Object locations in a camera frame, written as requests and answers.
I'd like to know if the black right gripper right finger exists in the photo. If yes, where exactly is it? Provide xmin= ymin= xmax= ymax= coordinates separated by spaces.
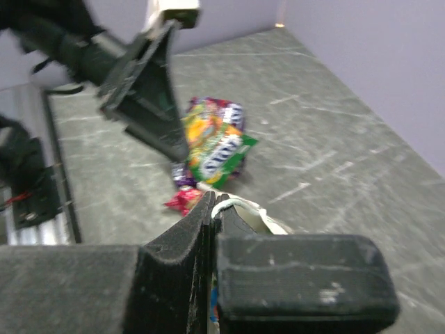
xmin=211 ymin=194 xmax=399 ymax=333

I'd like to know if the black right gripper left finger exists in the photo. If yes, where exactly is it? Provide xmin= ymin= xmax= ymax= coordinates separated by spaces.
xmin=1 ymin=192 xmax=216 ymax=333

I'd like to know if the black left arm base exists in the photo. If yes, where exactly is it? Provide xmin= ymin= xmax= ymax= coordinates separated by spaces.
xmin=1 ymin=116 xmax=60 ymax=230

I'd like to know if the purple Fox's berries candy bag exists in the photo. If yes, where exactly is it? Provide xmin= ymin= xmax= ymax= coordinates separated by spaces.
xmin=186 ymin=97 xmax=246 ymax=131

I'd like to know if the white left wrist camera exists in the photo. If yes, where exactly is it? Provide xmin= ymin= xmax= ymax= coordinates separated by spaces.
xmin=141 ymin=0 xmax=201 ymax=39

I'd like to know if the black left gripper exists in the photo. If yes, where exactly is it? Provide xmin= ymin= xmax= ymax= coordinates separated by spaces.
xmin=97 ymin=21 xmax=189 ymax=162

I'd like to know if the aluminium frame rail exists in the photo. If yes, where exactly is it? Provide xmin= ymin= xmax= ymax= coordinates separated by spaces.
xmin=1 ymin=83 xmax=81 ymax=245

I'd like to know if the yellow green snack packet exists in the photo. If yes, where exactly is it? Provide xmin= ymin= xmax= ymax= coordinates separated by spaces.
xmin=183 ymin=107 xmax=258 ymax=189

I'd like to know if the red snack packet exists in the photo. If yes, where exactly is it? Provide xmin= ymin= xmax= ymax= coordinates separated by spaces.
xmin=163 ymin=186 xmax=203 ymax=216

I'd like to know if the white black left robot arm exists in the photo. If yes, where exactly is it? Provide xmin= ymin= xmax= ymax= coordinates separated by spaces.
xmin=1 ymin=1 xmax=189 ymax=162

